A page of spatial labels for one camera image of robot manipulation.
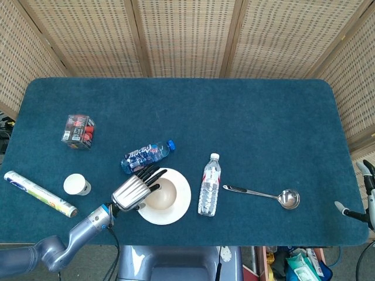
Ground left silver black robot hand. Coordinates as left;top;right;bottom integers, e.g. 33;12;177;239
111;165;168;212

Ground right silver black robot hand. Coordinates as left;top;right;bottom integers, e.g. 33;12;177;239
334;159;375;231

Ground small beige bowl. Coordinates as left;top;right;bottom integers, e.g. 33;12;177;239
145;178;178;210

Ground white floral paper cup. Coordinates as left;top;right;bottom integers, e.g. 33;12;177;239
63;173;92;196

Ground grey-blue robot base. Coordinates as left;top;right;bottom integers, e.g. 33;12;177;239
117;245;244;281

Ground white round plate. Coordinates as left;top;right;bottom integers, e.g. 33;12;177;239
137;167;192;226

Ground blue label drink bottle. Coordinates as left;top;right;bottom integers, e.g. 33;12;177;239
120;139;177;176

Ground clear water bottle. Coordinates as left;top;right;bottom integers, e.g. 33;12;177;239
197;153;222;217

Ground clear box red items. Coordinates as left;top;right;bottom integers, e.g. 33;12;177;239
60;114;97;150

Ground cling wrap roll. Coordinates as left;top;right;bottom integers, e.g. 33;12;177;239
3;170;79;218

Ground green white wipes pack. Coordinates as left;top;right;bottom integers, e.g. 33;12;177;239
285;253;322;281

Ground bamboo screen panel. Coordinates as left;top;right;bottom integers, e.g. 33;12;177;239
304;5;375;244
131;0;244;79
17;0;152;78
0;0;71;118
222;0;375;80

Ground dark teal table mat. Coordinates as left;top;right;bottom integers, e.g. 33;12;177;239
0;77;370;246

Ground black equipment pile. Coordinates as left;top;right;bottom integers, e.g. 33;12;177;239
0;112;15;156

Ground red storage crate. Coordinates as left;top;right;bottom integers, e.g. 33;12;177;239
243;245;333;281

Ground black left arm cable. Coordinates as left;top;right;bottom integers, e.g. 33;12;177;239
102;225;121;281

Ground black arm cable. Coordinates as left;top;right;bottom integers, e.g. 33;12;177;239
102;225;121;281
356;239;375;281

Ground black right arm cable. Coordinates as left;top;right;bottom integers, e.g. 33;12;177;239
356;239;375;281

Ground steel ladle black handle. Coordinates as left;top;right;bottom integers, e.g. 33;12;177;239
222;184;301;210

